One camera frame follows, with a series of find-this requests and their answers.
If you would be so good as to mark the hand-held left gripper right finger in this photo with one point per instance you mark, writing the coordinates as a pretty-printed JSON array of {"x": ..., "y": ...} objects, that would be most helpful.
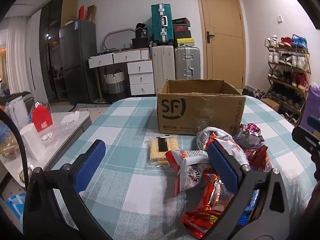
[{"x": 222, "y": 165}]

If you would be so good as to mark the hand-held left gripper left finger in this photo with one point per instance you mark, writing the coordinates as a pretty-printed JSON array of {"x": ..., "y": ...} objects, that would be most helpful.
[{"x": 90, "y": 162}]

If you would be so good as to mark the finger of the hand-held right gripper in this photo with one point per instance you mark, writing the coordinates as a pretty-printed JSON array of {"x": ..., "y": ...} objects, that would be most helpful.
[
  {"x": 313, "y": 121},
  {"x": 305, "y": 137}
]

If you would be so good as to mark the silver red snack bag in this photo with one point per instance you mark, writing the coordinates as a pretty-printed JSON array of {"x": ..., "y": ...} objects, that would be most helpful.
[{"x": 233, "y": 152}]

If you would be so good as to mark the red snack stick packet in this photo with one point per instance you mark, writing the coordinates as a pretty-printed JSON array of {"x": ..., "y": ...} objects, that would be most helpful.
[{"x": 215, "y": 195}]

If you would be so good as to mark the purple snack bag green patch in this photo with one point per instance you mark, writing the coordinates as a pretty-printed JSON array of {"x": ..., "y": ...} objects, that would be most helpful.
[{"x": 250, "y": 140}]

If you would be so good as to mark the white red-print snack bag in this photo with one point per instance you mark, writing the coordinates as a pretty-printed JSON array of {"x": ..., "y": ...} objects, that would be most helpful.
[{"x": 185, "y": 170}]

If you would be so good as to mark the red chips bag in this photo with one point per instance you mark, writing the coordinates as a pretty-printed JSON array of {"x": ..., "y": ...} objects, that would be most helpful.
[{"x": 260, "y": 157}]

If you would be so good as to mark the red foil snack packet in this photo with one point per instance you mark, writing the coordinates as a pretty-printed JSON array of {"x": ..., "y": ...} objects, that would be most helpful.
[{"x": 200, "y": 222}]

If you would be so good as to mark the wooden shoe rack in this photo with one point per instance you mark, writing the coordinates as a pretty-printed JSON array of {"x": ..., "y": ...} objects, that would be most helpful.
[{"x": 287, "y": 83}]

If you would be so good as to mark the white marble side table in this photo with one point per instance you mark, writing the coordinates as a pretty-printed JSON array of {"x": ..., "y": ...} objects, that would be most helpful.
[{"x": 70, "y": 130}]

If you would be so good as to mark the small brown cardboard box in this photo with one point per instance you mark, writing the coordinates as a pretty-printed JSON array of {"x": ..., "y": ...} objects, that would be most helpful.
[{"x": 270, "y": 104}]

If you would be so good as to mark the shoe rack with shoes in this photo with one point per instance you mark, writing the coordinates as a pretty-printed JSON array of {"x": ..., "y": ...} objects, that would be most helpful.
[{"x": 297, "y": 60}]

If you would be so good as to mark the blue snack packet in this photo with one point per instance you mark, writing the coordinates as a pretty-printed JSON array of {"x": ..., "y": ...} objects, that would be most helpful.
[{"x": 250, "y": 205}]

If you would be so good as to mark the white tissue paper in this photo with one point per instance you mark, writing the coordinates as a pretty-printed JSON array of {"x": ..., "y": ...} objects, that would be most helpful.
[{"x": 70, "y": 118}]

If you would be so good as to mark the pile of loose shoes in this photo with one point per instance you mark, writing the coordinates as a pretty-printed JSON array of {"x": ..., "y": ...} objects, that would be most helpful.
[{"x": 257, "y": 93}]

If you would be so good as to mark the patterned floor rug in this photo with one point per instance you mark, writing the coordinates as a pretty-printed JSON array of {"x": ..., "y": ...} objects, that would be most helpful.
[{"x": 95, "y": 105}]

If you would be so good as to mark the white paper carton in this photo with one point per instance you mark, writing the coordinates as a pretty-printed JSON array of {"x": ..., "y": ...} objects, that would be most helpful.
[{"x": 32, "y": 142}]

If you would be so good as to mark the red paper bag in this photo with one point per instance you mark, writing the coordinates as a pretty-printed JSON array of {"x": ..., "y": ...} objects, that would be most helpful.
[
  {"x": 81, "y": 12},
  {"x": 42, "y": 120}
]

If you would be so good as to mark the yellow cracker packet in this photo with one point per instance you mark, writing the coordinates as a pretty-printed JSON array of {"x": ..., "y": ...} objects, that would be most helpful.
[{"x": 155, "y": 152}]

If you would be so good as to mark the woven laundry basket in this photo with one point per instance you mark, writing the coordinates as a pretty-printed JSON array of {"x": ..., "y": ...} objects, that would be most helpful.
[{"x": 114, "y": 82}]

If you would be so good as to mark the black chair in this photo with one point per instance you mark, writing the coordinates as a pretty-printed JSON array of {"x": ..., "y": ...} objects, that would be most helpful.
[{"x": 17, "y": 97}]

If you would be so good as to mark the white drawer cabinet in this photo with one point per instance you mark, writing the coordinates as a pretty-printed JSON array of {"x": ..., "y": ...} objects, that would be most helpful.
[{"x": 140, "y": 77}]

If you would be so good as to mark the dark refrigerator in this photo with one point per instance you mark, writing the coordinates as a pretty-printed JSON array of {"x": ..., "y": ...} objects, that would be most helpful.
[{"x": 75, "y": 55}]

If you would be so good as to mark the silver suitcase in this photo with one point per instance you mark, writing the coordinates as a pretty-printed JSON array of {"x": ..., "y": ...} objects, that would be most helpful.
[{"x": 187, "y": 60}]

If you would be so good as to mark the white desk with drawers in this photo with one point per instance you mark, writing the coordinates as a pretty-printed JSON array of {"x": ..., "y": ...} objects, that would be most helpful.
[{"x": 125, "y": 56}]

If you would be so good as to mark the beige suitcase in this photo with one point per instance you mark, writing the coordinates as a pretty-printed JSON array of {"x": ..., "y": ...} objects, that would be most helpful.
[{"x": 162, "y": 67}]

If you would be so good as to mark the wooden door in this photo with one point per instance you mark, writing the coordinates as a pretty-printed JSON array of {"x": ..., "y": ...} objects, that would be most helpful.
[{"x": 225, "y": 17}]

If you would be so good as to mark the dark glass cabinet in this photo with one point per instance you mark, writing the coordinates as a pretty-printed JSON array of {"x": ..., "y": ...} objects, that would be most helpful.
[{"x": 50, "y": 42}]

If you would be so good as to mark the black yellow shoe box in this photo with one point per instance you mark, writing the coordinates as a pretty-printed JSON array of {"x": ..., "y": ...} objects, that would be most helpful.
[{"x": 183, "y": 42}]

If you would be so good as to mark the white curtain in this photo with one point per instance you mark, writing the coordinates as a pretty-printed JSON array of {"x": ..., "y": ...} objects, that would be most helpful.
[{"x": 17, "y": 55}]

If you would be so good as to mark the black storage box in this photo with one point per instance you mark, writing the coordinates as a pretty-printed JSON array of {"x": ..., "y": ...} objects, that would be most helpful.
[{"x": 140, "y": 43}]

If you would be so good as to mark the oval white-framed mirror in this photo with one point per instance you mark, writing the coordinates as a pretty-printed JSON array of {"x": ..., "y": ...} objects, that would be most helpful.
[{"x": 117, "y": 31}]

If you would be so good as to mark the black paper bag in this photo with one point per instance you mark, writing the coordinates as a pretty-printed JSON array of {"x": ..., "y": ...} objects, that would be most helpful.
[{"x": 141, "y": 31}]

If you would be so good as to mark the flat brown cardboard box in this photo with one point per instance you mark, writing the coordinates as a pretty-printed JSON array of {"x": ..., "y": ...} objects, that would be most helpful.
[{"x": 91, "y": 13}]

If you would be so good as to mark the teal suitcase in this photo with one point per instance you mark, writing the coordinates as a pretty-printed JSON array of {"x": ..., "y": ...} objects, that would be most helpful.
[{"x": 157, "y": 22}]

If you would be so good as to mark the large tan cardboard box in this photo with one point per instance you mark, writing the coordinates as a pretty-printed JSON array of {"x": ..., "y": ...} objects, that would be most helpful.
[{"x": 70, "y": 5}]

